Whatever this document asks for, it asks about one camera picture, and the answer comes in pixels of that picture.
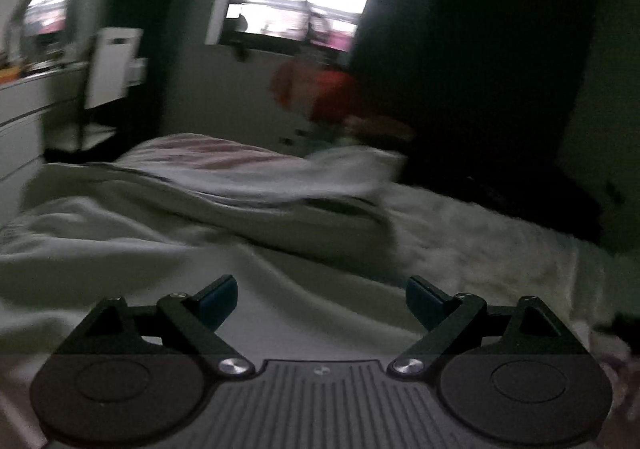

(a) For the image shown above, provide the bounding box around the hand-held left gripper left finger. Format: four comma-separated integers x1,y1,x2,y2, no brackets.
60,274,256,378

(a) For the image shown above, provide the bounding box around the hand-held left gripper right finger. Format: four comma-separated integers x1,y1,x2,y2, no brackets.
387,275,586,377

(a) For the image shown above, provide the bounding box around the white fluffy blanket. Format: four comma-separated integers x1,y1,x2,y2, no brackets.
385,181,640,365

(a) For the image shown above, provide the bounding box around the white duvet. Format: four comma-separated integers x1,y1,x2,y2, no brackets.
0,161,416,380

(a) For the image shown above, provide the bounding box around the white crumpled cloth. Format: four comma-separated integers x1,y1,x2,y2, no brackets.
215,145,407,210

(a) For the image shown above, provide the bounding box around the pink striped pillow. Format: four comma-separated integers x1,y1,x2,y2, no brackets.
117,133,311,180

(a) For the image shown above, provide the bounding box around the dark curtain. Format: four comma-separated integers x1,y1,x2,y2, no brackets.
349,0,607,252

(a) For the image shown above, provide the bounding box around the red cloth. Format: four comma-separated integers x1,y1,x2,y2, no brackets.
271,60,362,124

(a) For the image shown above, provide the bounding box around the white flat panel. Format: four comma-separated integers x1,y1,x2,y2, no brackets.
83,27,149,110

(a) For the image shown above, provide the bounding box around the white dresser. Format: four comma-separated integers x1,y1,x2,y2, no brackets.
0,60,92,227

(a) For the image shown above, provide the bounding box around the arched mirror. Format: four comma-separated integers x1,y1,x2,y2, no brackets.
4,0,81,66

